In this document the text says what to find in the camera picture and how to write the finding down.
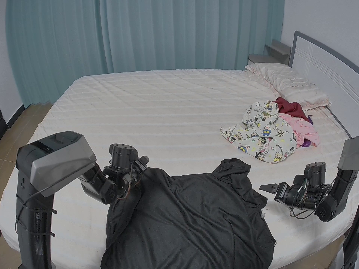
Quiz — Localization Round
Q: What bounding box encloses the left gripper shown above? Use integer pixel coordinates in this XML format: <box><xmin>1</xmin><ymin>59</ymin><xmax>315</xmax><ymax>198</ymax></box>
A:
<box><xmin>125</xmin><ymin>167</ymin><xmax>143</xmax><ymax>197</ymax></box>

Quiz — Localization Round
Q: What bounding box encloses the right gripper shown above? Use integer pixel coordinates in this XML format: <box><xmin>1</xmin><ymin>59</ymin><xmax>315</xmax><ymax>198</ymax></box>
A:
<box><xmin>259</xmin><ymin>182</ymin><xmax>295</xmax><ymax>206</ymax></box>

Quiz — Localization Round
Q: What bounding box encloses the black T-shirt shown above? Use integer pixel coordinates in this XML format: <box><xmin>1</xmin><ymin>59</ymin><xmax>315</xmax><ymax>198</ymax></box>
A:
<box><xmin>100</xmin><ymin>158</ymin><xmax>277</xmax><ymax>269</ymax></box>

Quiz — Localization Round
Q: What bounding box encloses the bed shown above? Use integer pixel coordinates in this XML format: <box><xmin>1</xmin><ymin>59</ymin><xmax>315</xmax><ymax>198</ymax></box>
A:
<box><xmin>0</xmin><ymin>30</ymin><xmax>359</xmax><ymax>267</ymax></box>

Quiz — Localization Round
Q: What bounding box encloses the purple garment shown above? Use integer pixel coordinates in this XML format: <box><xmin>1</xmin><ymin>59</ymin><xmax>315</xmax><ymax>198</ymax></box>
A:
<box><xmin>297</xmin><ymin>114</ymin><xmax>314</xmax><ymax>148</ymax></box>

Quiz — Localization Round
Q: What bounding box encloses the white printed pyjama top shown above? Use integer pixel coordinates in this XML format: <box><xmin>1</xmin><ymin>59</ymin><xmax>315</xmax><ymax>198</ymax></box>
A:
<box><xmin>221</xmin><ymin>100</ymin><xmax>298</xmax><ymax>165</ymax></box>

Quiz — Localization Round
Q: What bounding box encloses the pink garment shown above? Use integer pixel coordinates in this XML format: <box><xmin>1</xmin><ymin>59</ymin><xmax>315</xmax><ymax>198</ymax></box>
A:
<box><xmin>278</xmin><ymin>114</ymin><xmax>320</xmax><ymax>148</ymax></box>

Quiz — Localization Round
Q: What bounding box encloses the dark red garment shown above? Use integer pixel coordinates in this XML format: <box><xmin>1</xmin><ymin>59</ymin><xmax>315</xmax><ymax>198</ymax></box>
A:
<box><xmin>273</xmin><ymin>97</ymin><xmax>307</xmax><ymax>120</ymax></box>

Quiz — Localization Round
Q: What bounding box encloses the cream pillow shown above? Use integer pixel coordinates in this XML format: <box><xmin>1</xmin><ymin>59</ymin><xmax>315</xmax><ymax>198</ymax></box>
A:
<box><xmin>243</xmin><ymin>62</ymin><xmax>332</xmax><ymax>112</ymax></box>

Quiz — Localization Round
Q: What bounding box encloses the grey bedside table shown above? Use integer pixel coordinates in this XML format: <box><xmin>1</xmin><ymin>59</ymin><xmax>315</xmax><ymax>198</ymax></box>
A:
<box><xmin>248</xmin><ymin>39</ymin><xmax>292</xmax><ymax>66</ymax></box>

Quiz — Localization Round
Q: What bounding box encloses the black padded chair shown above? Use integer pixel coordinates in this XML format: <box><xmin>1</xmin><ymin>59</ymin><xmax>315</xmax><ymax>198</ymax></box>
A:
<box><xmin>0</xmin><ymin>109</ymin><xmax>7</xmax><ymax>139</ymax></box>

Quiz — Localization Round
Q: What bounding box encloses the blue-green curtain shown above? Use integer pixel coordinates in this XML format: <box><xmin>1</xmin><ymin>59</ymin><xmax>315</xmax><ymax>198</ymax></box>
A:
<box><xmin>99</xmin><ymin>0</ymin><xmax>287</xmax><ymax>74</ymax></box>
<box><xmin>6</xmin><ymin>0</ymin><xmax>114</xmax><ymax>107</ymax></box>

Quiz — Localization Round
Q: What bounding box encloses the black cable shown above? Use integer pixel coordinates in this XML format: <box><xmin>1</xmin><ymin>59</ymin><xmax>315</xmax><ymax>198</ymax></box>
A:
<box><xmin>290</xmin><ymin>205</ymin><xmax>319</xmax><ymax>218</ymax></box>

